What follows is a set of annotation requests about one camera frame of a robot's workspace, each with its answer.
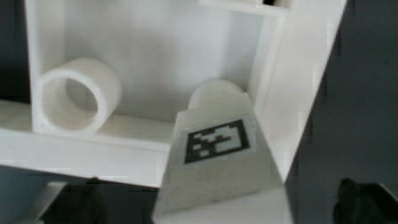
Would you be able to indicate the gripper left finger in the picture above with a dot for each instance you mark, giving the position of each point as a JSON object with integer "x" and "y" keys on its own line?
{"x": 69, "y": 204}

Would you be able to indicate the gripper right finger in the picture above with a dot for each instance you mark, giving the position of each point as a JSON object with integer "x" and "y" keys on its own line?
{"x": 366, "y": 203}

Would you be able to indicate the white chair leg grasped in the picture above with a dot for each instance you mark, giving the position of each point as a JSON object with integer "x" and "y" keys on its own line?
{"x": 220, "y": 165}

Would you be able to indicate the white chair seat part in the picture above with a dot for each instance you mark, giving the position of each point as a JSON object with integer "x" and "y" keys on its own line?
{"x": 174, "y": 42}

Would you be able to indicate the white U-shaped obstacle fence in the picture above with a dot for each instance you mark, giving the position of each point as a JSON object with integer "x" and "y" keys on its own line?
{"x": 121, "y": 156}

